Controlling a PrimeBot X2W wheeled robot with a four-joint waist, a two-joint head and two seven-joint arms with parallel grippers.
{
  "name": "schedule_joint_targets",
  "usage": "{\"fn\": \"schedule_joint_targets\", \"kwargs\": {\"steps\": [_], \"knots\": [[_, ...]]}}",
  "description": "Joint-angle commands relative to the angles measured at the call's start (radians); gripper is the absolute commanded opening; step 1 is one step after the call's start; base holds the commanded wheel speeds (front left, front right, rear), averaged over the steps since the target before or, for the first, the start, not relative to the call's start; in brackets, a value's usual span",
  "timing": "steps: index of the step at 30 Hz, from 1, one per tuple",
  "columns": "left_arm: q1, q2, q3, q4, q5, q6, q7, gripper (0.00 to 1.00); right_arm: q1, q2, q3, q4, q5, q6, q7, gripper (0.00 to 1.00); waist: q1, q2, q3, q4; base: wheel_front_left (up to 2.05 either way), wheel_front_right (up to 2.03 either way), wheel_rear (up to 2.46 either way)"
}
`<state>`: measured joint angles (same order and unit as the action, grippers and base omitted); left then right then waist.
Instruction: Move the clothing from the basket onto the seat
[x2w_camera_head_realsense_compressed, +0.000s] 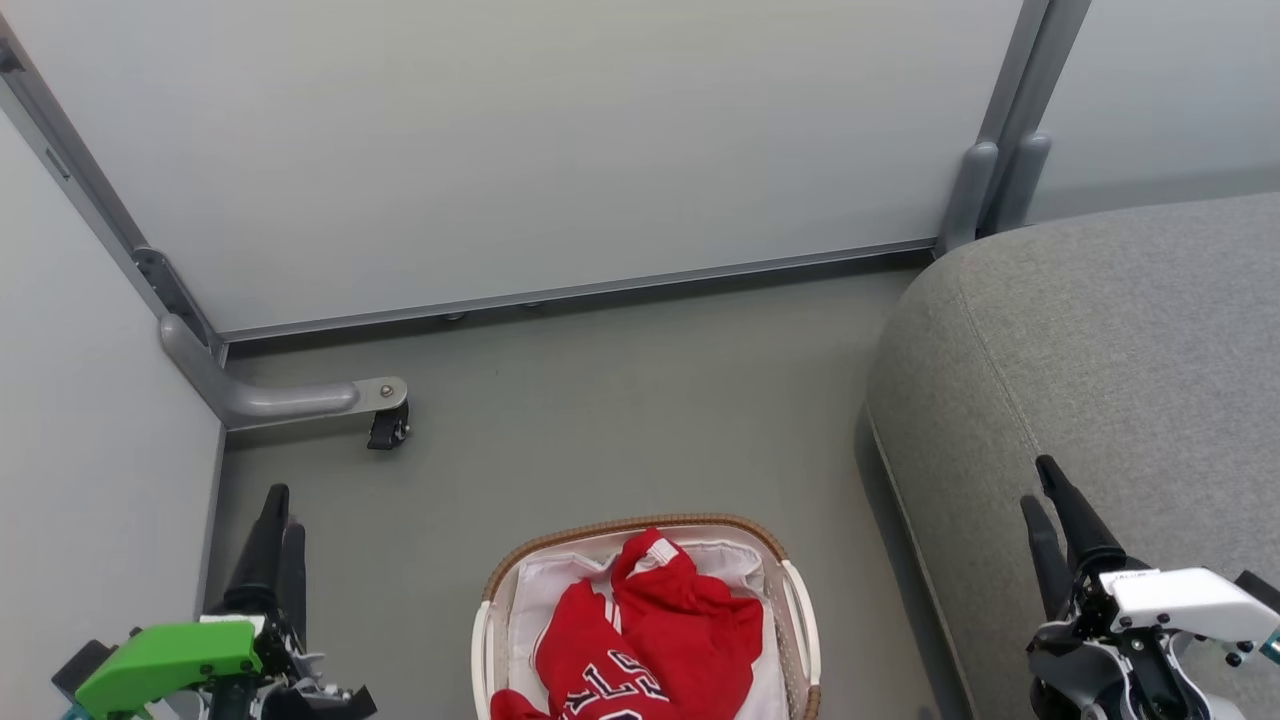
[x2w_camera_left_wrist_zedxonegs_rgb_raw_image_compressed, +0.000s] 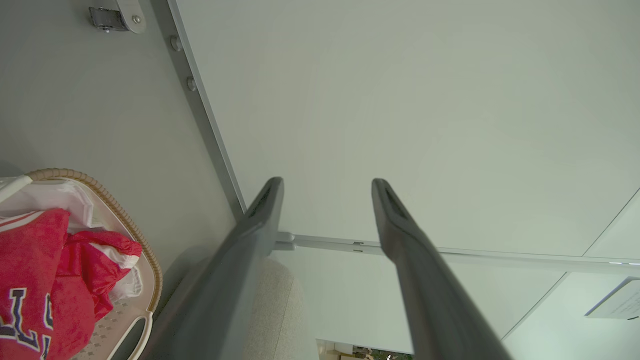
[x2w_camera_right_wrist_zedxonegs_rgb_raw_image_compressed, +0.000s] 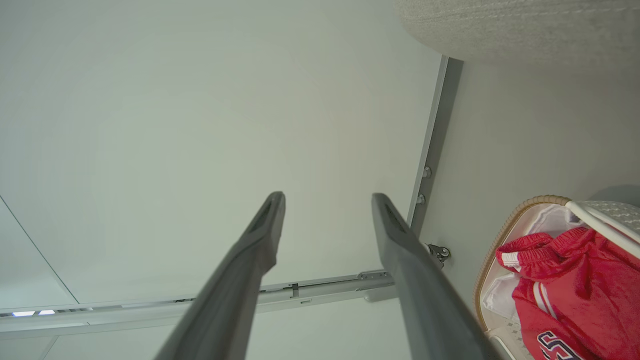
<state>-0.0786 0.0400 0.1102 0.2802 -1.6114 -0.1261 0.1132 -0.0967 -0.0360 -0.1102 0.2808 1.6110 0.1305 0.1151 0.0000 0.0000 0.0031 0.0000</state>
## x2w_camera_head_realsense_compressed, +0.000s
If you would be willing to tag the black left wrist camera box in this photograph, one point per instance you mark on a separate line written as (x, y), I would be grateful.
(85, 668)

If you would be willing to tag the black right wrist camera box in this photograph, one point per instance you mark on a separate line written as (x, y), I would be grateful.
(1262, 588)

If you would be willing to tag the grey partition corner post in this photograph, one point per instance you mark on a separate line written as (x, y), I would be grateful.
(100, 210)

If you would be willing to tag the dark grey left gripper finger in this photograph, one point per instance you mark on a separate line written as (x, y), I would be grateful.
(293, 580)
(258, 560)

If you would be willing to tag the wicker laundry basket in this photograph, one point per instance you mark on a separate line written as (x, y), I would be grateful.
(800, 620)

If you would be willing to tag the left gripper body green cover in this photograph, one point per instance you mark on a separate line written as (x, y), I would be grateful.
(165, 660)

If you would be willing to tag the black caster wheel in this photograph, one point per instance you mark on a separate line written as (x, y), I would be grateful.
(388, 428)

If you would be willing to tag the grey partition double post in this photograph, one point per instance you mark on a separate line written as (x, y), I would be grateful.
(1010, 120)

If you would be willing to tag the grey metal partition foot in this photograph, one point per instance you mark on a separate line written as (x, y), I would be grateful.
(280, 400)

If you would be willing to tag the grey partition base rail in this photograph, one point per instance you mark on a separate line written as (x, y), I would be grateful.
(600, 288)

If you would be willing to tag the white basket liner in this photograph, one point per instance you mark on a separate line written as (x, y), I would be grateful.
(545, 590)

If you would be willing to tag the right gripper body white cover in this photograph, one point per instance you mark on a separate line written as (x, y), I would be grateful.
(1180, 600)

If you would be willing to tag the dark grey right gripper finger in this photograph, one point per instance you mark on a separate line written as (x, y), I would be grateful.
(1048, 565)
(1080, 530)

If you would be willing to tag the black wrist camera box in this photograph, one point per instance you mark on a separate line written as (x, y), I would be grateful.
(1262, 588)
(85, 668)

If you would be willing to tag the red jersey with lettering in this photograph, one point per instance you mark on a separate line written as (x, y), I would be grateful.
(580, 650)

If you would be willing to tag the grey fabric sofa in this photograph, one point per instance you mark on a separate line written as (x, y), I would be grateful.
(1100, 350)

